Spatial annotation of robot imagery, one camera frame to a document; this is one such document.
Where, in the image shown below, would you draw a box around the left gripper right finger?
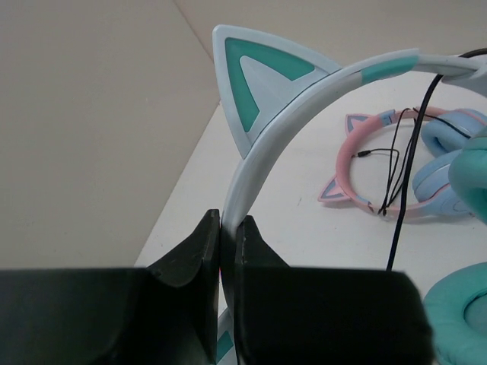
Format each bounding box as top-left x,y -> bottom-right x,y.
234,217 -> 434,364

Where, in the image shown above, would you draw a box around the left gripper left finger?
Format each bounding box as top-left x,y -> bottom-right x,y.
1,209 -> 220,364

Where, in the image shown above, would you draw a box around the pink blue cat-ear headphones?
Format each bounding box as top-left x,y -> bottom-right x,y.
318,107 -> 486,221

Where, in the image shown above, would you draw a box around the teal cat-ear headphones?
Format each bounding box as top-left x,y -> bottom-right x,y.
212,25 -> 486,364

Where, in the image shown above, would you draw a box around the black headphone cable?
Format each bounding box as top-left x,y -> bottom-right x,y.
386,47 -> 487,271

